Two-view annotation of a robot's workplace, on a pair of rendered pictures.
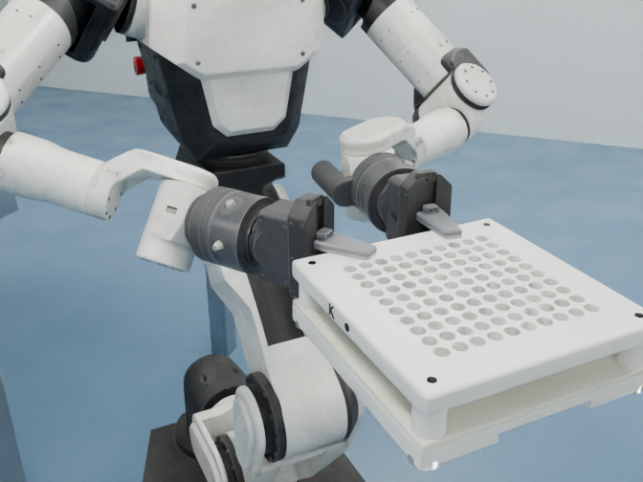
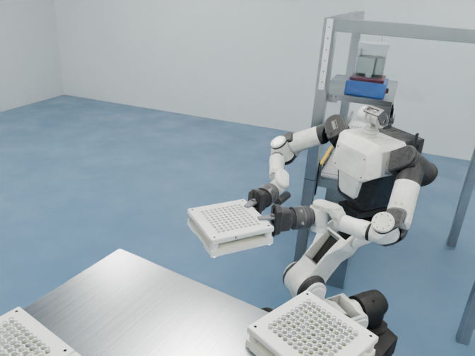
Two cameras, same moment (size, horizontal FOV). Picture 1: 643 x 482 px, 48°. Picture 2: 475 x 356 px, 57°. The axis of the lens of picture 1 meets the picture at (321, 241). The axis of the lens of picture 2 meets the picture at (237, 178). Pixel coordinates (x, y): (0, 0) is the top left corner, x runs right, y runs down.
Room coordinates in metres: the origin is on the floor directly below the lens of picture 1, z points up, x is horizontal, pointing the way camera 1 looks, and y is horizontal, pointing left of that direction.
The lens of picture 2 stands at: (0.57, -1.55, 1.76)
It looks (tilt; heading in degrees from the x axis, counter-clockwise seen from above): 24 degrees down; 88
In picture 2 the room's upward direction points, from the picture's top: 3 degrees clockwise
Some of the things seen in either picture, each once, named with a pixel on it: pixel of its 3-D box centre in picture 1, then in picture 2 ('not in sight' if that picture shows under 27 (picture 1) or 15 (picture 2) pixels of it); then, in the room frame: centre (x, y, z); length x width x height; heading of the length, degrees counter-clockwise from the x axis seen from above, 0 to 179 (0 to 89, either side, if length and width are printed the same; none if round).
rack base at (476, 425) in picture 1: (459, 339); (228, 231); (0.59, -0.13, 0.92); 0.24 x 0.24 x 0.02; 26
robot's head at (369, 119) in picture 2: not in sight; (371, 119); (1.14, 0.14, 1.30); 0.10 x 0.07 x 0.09; 116
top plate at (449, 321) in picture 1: (463, 296); (229, 220); (0.59, -0.13, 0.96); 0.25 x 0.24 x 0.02; 116
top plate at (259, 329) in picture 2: not in sight; (312, 334); (0.81, -0.68, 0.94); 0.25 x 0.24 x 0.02; 132
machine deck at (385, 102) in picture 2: not in sight; (360, 89); (1.31, 0.93, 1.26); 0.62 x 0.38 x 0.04; 68
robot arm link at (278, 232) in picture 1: (273, 240); (260, 199); (0.71, 0.05, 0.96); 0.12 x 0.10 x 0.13; 58
